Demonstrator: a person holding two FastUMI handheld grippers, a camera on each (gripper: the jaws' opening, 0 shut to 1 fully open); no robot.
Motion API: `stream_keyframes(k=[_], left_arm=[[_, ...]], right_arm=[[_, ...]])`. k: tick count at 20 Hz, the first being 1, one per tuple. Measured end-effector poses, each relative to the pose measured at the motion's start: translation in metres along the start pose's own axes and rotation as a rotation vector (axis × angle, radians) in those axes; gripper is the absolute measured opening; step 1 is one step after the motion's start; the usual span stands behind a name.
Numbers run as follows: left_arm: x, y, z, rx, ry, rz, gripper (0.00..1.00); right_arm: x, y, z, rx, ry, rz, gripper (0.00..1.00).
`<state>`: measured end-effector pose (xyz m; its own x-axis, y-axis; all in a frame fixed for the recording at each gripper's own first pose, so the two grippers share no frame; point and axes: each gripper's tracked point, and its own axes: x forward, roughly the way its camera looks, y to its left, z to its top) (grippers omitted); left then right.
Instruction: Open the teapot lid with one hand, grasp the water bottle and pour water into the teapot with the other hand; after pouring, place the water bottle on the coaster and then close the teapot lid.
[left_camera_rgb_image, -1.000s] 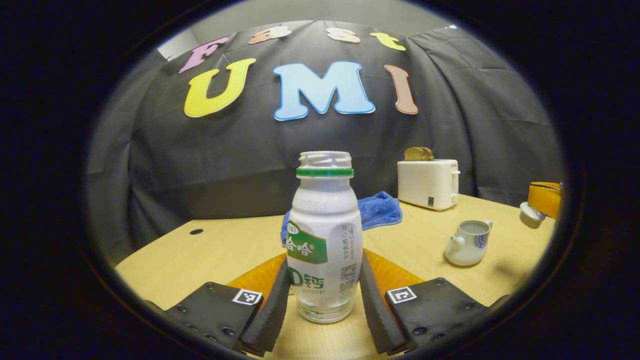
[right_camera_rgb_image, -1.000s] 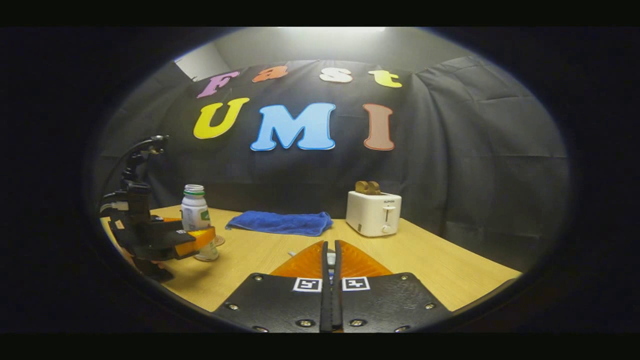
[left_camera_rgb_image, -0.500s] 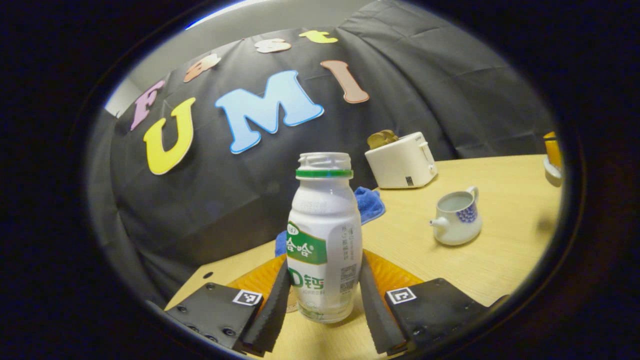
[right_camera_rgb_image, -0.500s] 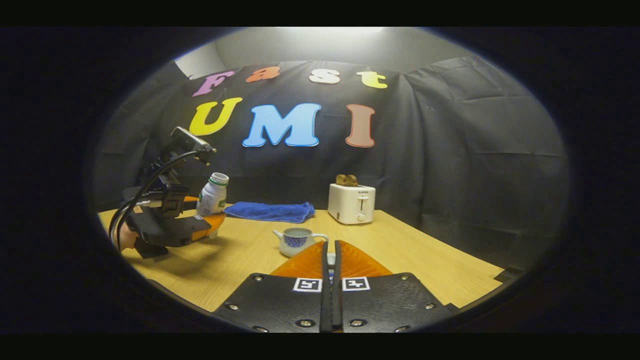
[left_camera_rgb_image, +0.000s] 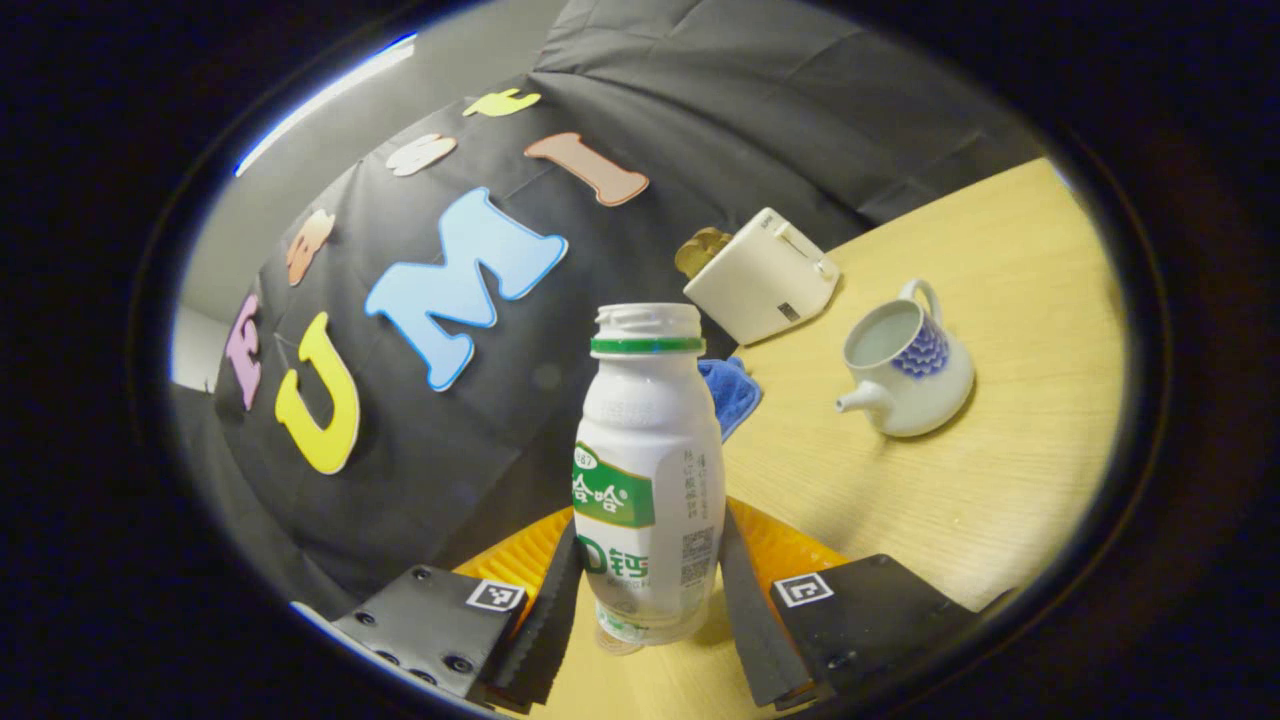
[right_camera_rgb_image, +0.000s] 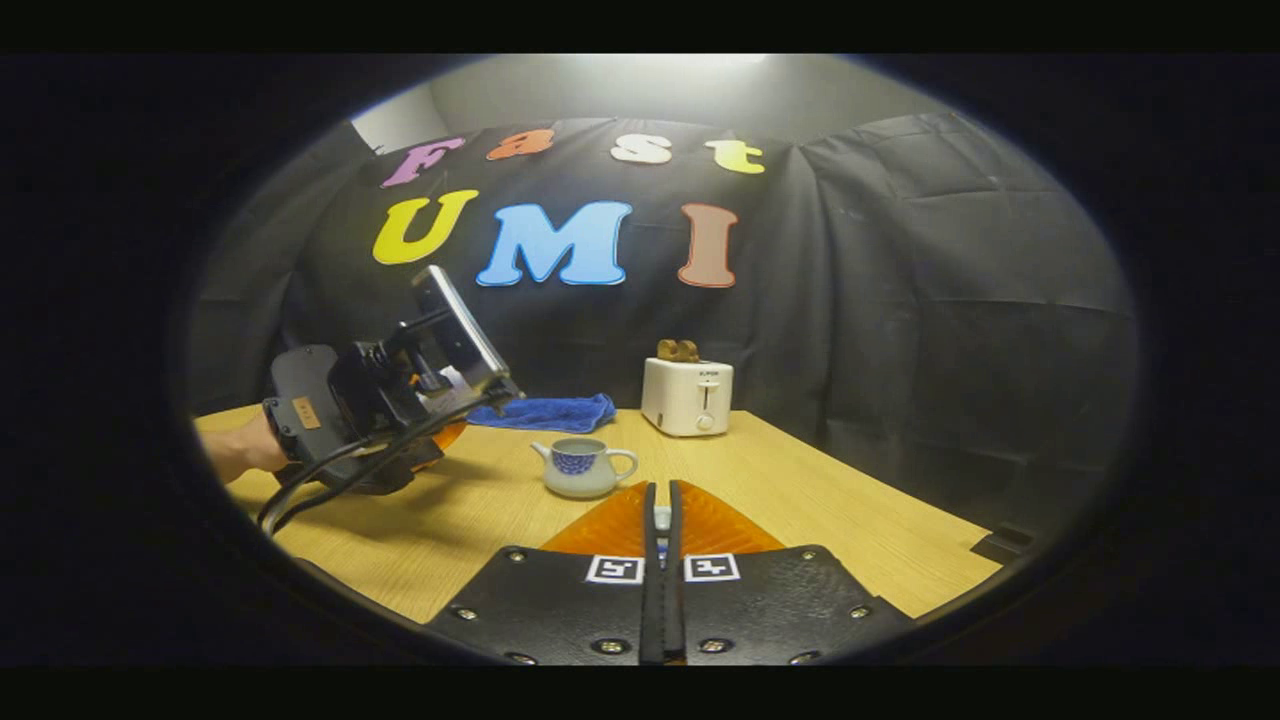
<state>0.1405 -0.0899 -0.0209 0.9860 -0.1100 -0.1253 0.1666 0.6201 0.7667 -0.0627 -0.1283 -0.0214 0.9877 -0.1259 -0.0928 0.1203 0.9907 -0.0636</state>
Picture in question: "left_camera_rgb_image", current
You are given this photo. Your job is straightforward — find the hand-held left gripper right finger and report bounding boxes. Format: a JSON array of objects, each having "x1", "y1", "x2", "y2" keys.
[{"x1": 720, "y1": 498, "x2": 981, "y2": 709}]

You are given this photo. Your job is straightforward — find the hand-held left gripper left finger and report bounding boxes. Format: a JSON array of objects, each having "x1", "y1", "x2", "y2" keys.
[{"x1": 330, "y1": 507, "x2": 583, "y2": 711}]

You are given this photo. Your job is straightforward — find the white plastic water bottle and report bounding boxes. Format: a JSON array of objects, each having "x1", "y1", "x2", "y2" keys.
[{"x1": 572, "y1": 303, "x2": 728, "y2": 647}]

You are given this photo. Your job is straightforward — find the white blue-patterned teacup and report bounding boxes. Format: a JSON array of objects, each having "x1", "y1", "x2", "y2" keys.
[{"x1": 836, "y1": 278, "x2": 976, "y2": 439}]

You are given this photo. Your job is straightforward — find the blue towel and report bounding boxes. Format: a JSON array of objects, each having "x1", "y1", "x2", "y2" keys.
[{"x1": 697, "y1": 356, "x2": 764, "y2": 444}]

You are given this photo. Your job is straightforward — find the white toaster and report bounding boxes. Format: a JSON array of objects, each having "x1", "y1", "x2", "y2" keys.
[{"x1": 683, "y1": 207, "x2": 842, "y2": 347}]

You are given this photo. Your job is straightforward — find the toasted bread slices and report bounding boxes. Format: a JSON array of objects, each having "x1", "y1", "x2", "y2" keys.
[{"x1": 674, "y1": 227, "x2": 735, "y2": 280}]

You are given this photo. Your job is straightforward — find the black backdrop cloth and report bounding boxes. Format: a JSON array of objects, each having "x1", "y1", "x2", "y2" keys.
[{"x1": 170, "y1": 0, "x2": 1051, "y2": 621}]

